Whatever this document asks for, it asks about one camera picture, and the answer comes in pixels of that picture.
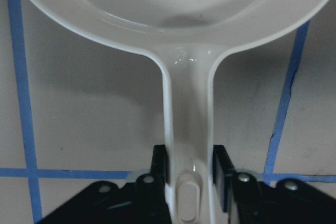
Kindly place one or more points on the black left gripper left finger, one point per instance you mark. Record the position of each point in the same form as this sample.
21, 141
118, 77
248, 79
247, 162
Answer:
140, 201

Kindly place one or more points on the beige plastic dustpan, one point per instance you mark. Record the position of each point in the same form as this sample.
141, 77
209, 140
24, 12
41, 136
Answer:
187, 39

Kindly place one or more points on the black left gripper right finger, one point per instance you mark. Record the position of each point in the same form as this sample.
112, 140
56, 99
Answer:
248, 200

